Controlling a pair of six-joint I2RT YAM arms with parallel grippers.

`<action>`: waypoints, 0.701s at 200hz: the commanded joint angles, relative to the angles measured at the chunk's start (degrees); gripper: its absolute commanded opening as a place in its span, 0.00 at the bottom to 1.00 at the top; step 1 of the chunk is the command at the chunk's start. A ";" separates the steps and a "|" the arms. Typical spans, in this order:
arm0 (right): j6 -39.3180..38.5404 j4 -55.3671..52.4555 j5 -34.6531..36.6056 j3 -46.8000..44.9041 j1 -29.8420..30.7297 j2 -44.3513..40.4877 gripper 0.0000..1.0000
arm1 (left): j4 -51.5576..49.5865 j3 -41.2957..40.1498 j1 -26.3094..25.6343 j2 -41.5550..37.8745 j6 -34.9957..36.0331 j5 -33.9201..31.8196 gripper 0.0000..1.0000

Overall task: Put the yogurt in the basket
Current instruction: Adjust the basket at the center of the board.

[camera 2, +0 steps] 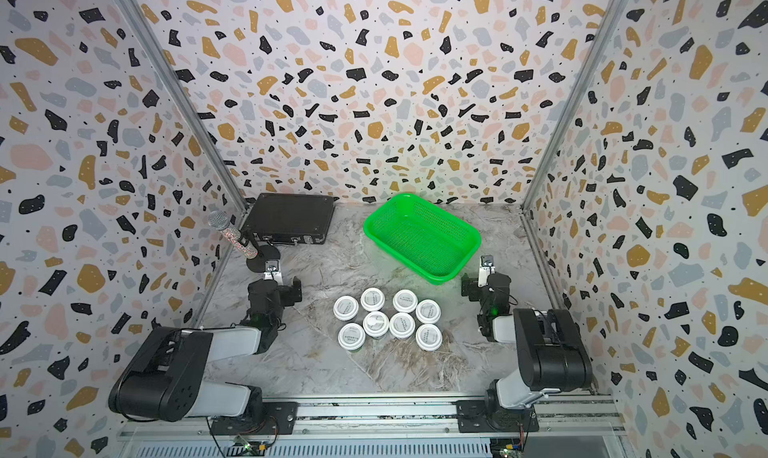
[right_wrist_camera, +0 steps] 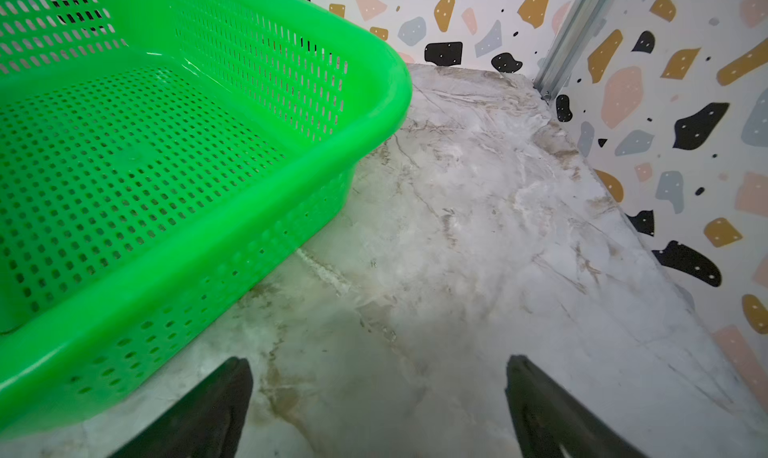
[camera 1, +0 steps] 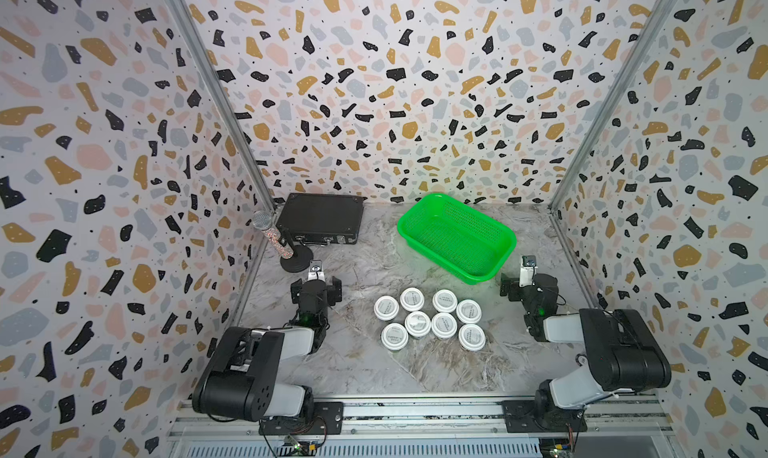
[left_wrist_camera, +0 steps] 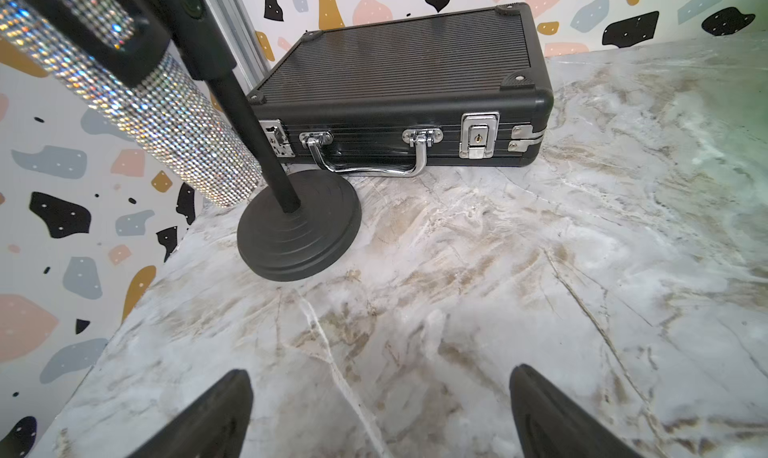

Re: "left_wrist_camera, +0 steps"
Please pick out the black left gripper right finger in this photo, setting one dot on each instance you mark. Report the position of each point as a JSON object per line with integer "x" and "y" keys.
{"x": 550, "y": 424}

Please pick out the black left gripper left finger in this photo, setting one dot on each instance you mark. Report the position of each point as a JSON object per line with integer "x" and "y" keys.
{"x": 214, "y": 425}

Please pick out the black microphone stand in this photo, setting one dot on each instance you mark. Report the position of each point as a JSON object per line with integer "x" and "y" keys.
{"x": 301, "y": 223}

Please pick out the rhinestone silver microphone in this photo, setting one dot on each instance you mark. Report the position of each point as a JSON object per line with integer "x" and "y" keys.
{"x": 115, "y": 56}

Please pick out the black ribbed hard case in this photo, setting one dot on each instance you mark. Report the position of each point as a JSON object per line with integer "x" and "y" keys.
{"x": 466, "y": 89}

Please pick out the aluminium corner post left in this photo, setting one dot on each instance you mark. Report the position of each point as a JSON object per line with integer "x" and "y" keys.
{"x": 236, "y": 27}

